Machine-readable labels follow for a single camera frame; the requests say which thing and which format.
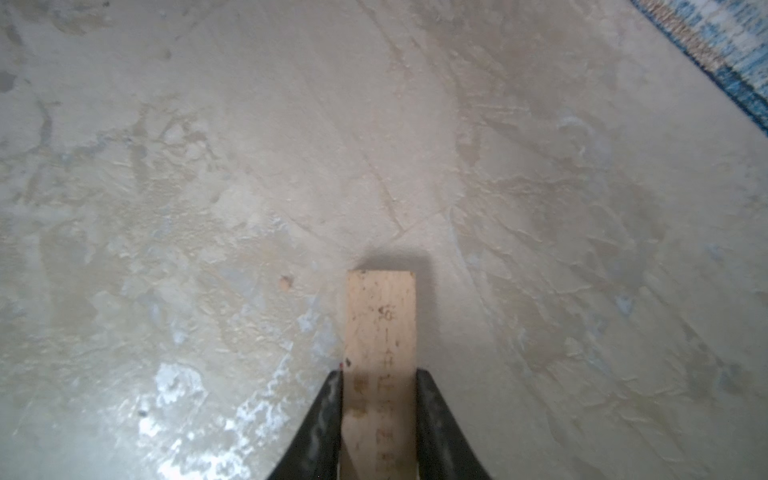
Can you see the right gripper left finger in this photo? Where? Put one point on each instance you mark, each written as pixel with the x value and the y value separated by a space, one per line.
pixel 314 451

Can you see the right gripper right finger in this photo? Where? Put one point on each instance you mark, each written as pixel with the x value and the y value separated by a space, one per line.
pixel 443 451

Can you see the plain wood block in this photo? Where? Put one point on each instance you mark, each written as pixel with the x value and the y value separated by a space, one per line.
pixel 378 431

